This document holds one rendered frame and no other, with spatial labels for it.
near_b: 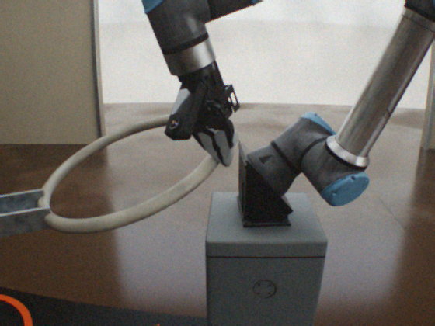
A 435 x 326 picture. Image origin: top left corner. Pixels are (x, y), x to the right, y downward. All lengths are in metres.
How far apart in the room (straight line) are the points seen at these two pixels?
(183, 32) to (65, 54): 4.95
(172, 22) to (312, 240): 0.83
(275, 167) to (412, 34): 0.59
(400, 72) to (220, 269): 0.81
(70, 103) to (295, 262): 4.76
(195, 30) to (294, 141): 0.67
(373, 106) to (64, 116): 5.03
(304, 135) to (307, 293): 0.54
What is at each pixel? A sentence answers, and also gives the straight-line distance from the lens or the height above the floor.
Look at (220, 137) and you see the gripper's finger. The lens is 0.70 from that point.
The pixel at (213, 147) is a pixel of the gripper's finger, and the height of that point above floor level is 1.25.
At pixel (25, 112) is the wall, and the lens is 5.99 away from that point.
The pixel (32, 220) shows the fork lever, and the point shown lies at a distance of 0.83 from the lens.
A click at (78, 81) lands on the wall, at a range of 5.49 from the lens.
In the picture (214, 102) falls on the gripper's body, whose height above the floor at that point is 1.34.
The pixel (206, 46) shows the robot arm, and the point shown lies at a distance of 0.65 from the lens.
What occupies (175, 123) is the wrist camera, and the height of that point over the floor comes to 1.32.
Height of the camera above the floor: 1.46
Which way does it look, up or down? 18 degrees down
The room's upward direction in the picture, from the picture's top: straight up
